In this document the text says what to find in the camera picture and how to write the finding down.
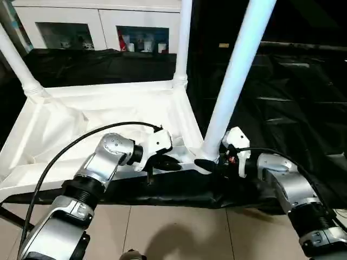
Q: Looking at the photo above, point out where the white plastic table top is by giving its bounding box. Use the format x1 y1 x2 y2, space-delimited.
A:
0 80 215 203

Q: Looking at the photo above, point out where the black work mat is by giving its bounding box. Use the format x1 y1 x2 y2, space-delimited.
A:
0 44 347 215

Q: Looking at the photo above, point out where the white glass door cabinet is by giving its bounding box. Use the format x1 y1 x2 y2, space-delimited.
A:
12 0 182 54

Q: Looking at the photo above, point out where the grey curtain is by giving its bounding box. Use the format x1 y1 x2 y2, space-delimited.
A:
0 0 33 51

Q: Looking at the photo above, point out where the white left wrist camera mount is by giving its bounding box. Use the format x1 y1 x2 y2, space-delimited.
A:
134 128 174 173

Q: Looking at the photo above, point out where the black frame strut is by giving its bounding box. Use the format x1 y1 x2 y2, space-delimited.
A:
0 203 27 228

